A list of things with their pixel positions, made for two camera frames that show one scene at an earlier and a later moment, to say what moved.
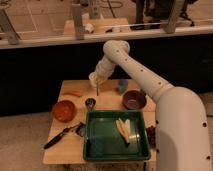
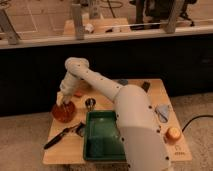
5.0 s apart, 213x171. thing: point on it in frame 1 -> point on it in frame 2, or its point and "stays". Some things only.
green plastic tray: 104,141 stays
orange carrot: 78,93 stays
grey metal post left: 7,27 stays
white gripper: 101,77 -> 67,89
